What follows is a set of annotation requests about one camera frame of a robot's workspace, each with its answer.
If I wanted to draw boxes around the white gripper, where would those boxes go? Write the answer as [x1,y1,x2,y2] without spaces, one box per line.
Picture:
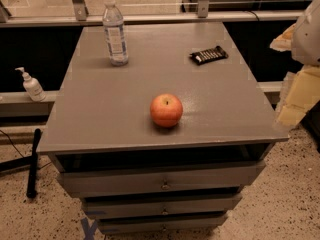
[270,0,320,127]

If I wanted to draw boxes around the bottom grey drawer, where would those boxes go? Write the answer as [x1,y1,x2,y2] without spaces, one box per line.
[98,212,227,235]

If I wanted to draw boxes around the metal railing frame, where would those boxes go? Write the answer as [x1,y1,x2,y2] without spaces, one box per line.
[0,0,312,28]

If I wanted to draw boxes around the top grey drawer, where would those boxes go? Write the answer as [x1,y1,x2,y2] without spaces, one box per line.
[57,160,266,198]

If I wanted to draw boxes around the black stand leg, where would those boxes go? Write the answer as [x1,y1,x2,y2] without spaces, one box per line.
[26,128,41,198]

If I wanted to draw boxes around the grey drawer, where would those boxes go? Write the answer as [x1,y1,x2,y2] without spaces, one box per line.
[98,212,227,235]
[57,160,266,198]
[82,194,242,219]

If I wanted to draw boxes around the red apple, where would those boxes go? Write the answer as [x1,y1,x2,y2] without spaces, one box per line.
[150,94,183,128]

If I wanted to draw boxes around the white pump dispenser bottle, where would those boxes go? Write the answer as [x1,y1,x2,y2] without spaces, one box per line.
[16,67,46,102]

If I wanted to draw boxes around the grey drawer cabinet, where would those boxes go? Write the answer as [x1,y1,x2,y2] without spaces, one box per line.
[38,23,286,235]

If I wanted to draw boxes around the clear plastic water bottle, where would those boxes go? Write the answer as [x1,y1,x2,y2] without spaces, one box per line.
[103,0,129,66]

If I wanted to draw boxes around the middle grey drawer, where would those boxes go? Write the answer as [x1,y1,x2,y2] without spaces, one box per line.
[82,194,242,219]

